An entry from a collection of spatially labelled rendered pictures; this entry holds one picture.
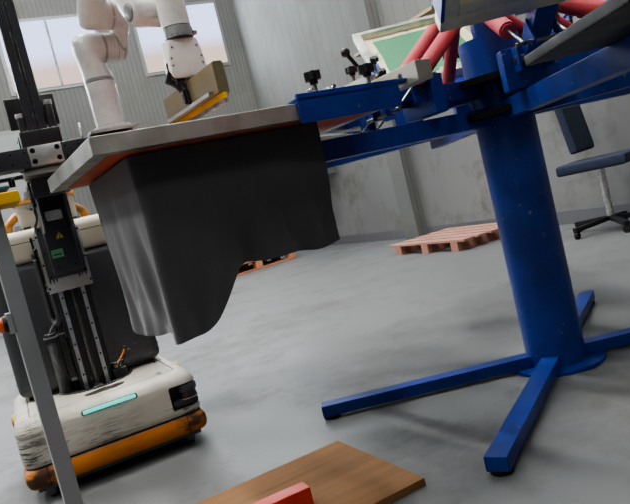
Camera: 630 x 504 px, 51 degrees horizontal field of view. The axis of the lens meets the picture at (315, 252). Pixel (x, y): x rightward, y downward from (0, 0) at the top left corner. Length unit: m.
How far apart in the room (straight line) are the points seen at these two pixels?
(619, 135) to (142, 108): 7.69
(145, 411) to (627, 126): 4.43
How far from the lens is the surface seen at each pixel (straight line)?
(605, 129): 5.94
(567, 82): 1.79
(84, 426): 2.46
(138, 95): 11.39
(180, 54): 1.81
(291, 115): 1.58
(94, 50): 2.30
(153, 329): 1.71
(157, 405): 2.48
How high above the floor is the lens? 0.77
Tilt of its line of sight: 4 degrees down
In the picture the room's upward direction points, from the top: 14 degrees counter-clockwise
